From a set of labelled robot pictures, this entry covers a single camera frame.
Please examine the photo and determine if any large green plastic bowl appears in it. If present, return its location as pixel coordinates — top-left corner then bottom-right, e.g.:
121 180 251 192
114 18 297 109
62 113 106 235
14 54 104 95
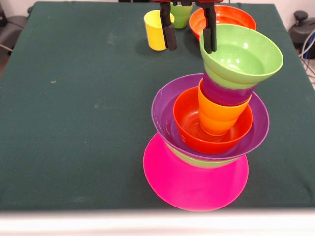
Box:
166 144 238 169

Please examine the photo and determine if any yellow plastic cup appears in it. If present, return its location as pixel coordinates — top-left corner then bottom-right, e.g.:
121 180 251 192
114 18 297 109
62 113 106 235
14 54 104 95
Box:
143 9 175 52

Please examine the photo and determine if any purple plastic cup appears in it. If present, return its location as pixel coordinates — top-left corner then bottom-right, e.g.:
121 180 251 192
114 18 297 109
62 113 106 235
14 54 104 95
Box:
200 76 258 107

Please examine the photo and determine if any dark green tablecloth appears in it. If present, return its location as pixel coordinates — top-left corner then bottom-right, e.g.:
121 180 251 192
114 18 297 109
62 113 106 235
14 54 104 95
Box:
0 1 315 211

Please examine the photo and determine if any large red-orange plastic bowl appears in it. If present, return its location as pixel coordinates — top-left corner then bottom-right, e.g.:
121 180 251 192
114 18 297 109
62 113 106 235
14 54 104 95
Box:
189 5 257 41

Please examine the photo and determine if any pink plastic bowl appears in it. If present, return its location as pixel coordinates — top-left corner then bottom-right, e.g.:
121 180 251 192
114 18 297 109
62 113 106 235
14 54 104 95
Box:
143 132 250 212

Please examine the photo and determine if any grey office chair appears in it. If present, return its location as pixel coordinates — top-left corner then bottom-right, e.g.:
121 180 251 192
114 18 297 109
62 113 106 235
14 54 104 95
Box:
0 14 29 52

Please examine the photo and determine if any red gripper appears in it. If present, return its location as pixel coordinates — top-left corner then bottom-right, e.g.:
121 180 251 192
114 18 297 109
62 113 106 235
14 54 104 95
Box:
151 0 223 54

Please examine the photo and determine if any small green plastic bowl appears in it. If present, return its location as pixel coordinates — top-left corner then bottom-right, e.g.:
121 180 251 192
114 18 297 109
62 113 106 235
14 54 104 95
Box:
199 24 284 90

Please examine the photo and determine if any black chair base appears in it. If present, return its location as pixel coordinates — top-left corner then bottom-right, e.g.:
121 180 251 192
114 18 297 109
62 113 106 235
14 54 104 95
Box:
289 11 315 45

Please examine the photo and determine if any purple plastic bowl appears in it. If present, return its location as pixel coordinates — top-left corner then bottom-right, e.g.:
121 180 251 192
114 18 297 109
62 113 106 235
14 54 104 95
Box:
151 73 270 162

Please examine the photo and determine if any orange plastic cup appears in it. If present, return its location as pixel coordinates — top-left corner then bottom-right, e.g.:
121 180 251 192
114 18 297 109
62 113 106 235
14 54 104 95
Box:
198 85 252 137

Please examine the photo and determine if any green plastic cup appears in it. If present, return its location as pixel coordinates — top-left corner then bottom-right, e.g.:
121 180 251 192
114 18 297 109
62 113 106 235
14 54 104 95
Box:
170 4 194 29

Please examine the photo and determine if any small red-orange plastic bowl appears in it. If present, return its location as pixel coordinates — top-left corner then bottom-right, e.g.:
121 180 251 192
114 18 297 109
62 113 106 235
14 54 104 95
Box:
173 86 254 155

